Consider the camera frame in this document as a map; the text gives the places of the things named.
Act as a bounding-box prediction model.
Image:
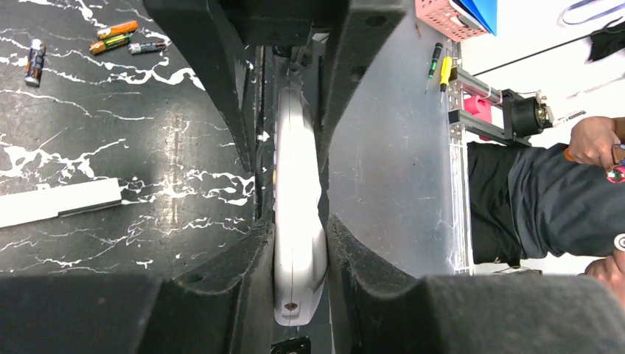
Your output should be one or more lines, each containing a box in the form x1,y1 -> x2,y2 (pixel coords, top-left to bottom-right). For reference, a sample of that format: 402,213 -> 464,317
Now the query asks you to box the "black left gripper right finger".
327,216 -> 624,353

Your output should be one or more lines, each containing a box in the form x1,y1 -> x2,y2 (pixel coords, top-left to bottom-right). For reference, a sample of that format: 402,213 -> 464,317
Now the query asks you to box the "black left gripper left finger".
1,214 -> 275,353

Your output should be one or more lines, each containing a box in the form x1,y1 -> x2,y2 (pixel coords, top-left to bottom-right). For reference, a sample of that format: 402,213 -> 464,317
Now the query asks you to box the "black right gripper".
144,0 -> 412,172

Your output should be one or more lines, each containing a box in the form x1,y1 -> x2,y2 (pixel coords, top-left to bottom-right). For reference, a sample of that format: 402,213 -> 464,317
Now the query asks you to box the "white remote control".
273,87 -> 328,327

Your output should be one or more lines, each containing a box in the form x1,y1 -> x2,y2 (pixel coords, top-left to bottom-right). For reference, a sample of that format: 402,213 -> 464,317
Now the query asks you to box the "dark grey battery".
128,41 -> 168,55

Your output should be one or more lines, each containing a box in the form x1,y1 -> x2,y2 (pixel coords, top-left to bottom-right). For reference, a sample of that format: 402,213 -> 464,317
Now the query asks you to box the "green screwdriver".
424,42 -> 443,94

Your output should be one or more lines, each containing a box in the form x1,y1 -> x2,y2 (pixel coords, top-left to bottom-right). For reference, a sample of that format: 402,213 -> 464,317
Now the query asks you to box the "pink basket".
414,0 -> 489,42

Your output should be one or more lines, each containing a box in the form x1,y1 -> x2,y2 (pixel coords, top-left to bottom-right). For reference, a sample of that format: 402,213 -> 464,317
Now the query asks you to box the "yellow screwdriver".
439,56 -> 453,103

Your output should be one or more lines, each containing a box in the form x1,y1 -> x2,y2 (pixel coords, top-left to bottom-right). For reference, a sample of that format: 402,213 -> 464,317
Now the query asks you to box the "orange green battery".
89,33 -> 132,55

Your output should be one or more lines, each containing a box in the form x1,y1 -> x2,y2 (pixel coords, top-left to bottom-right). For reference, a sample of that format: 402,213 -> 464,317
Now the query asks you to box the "person in dark shirt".
467,116 -> 624,301

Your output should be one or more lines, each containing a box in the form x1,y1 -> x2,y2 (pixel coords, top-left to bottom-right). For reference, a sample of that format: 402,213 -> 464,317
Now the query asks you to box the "long white rectangular block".
1,178 -> 122,228

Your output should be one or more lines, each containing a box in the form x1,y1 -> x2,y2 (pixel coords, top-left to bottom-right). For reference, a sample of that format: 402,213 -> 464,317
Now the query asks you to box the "black battery on table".
24,39 -> 46,87

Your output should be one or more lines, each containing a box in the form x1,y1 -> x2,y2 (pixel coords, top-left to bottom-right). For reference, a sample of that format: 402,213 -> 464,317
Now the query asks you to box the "aluminium frame rail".
447,41 -> 533,277

